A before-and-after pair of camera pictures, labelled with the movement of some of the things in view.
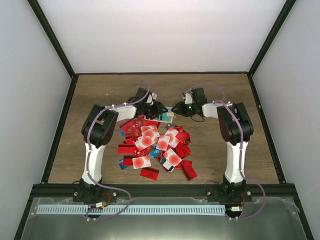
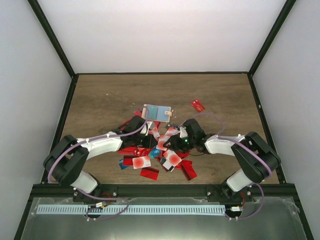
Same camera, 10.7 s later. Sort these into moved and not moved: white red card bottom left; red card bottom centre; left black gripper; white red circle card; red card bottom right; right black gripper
Moved: right black gripper; left black gripper
Not moved: red card bottom centre; red card bottom right; white red circle card; white red card bottom left
